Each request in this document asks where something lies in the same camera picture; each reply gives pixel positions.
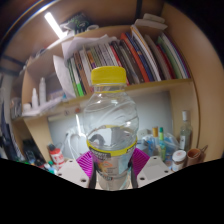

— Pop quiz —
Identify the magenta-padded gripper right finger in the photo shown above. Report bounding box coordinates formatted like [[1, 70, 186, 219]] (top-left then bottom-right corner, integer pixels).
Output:
[[131, 147, 174, 188]]

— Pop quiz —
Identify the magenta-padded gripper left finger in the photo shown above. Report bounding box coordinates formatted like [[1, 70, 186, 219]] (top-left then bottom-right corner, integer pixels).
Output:
[[56, 149, 98, 190]]

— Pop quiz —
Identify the clear yellow-capped drink bottle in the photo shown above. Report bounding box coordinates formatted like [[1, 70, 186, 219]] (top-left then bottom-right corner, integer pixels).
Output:
[[82, 65, 140, 191]]

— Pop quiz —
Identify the red and white can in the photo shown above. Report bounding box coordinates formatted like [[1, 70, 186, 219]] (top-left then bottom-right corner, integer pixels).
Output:
[[48, 143, 66, 169]]

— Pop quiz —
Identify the bottle with green cap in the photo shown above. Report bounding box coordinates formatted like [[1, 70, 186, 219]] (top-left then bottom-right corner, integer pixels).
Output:
[[158, 126, 167, 162]]

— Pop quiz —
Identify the clear bottle with yellow cap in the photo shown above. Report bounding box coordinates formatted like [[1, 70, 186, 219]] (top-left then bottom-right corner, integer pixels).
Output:
[[151, 126, 160, 149]]

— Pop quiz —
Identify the clear glass bottle white cap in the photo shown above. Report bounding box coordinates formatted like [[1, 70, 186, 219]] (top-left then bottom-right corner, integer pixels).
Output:
[[179, 109, 194, 153]]

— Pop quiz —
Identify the wooden shelf unit with books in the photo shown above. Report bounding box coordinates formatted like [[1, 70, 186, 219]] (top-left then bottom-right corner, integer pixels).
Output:
[[9, 13, 201, 164]]

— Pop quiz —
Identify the white LED light bar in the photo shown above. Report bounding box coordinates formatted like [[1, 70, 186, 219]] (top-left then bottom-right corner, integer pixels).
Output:
[[44, 11, 68, 39]]

